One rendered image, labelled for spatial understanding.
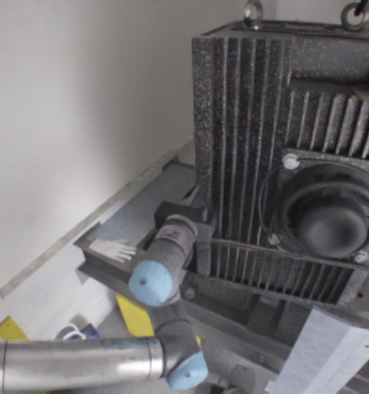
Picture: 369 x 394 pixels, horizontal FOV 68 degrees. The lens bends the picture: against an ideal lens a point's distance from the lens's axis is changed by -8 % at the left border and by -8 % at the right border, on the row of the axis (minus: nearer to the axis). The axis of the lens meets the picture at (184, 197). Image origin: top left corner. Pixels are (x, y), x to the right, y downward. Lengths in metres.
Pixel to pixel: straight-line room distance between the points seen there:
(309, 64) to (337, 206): 0.30
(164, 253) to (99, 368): 0.22
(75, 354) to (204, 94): 0.54
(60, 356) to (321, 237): 0.55
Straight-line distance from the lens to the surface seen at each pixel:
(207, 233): 0.63
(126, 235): 1.51
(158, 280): 0.52
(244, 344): 1.42
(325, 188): 0.65
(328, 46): 0.69
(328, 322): 0.81
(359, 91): 0.64
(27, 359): 0.49
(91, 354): 0.50
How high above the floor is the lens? 1.69
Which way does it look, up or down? 37 degrees down
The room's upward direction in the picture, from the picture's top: 3 degrees counter-clockwise
